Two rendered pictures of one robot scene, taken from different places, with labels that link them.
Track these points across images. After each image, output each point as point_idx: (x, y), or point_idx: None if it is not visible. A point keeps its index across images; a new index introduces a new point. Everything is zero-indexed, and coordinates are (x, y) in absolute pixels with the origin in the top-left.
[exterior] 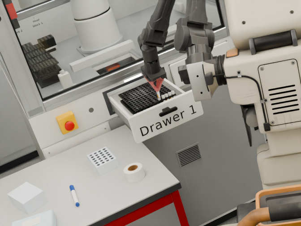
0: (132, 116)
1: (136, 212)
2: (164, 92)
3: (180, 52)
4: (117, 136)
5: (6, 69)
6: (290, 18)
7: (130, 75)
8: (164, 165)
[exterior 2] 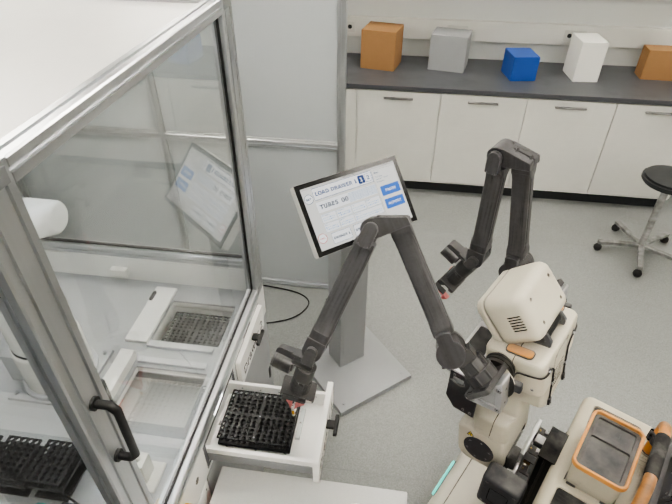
0: (317, 458)
1: None
2: (281, 401)
3: (444, 368)
4: (238, 488)
5: None
6: (562, 302)
7: (217, 403)
8: None
